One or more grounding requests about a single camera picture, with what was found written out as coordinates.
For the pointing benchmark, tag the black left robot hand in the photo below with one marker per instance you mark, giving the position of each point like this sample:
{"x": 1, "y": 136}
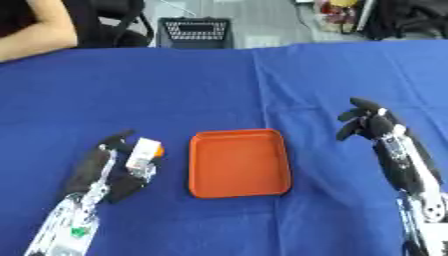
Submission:
{"x": 87, "y": 170}

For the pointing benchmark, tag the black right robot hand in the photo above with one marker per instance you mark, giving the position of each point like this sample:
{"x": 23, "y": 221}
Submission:
{"x": 402, "y": 160}

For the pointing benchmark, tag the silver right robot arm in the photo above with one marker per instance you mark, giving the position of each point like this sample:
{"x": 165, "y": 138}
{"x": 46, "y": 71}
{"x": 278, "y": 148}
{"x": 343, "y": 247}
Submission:
{"x": 421, "y": 230}

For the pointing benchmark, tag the black mesh basket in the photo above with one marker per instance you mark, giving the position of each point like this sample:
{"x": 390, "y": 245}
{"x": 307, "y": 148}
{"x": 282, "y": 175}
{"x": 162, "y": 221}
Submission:
{"x": 195, "y": 32}

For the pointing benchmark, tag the orange plastic tray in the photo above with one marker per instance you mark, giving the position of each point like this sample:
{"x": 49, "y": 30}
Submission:
{"x": 239, "y": 163}

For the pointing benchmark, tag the white and orange small box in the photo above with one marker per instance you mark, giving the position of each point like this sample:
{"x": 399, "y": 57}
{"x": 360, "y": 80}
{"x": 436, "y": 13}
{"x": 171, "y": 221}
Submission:
{"x": 143, "y": 154}

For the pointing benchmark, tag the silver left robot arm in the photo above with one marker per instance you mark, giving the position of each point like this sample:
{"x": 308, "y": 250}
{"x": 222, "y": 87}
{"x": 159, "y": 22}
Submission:
{"x": 64, "y": 226}

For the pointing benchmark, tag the black office chair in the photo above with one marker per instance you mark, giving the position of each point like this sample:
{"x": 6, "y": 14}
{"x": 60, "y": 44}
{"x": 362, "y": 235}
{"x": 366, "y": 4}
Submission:
{"x": 111, "y": 23}

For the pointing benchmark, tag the person's forearm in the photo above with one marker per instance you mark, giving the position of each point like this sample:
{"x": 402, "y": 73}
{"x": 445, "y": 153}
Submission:
{"x": 35, "y": 36}

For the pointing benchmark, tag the red and yellow object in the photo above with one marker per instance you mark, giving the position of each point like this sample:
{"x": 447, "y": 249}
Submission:
{"x": 338, "y": 13}

